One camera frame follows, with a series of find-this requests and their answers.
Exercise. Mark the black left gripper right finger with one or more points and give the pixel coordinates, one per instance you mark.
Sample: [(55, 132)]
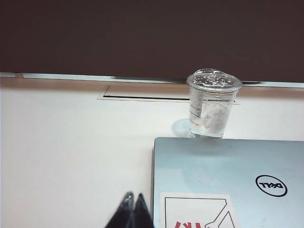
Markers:
[(142, 213)]

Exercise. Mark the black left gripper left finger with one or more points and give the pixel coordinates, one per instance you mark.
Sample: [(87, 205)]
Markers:
[(123, 213)]

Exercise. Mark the silver Dell laptop with sticker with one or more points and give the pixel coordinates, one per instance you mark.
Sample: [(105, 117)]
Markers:
[(225, 178)]

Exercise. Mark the small clear lidded plastic cup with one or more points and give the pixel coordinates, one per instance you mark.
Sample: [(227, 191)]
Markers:
[(211, 107)]

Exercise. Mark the wide brown desk partition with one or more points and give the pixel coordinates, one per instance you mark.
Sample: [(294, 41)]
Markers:
[(142, 35)]

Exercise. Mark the aluminium partition base rail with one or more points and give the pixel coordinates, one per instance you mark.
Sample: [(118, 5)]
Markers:
[(71, 76)]

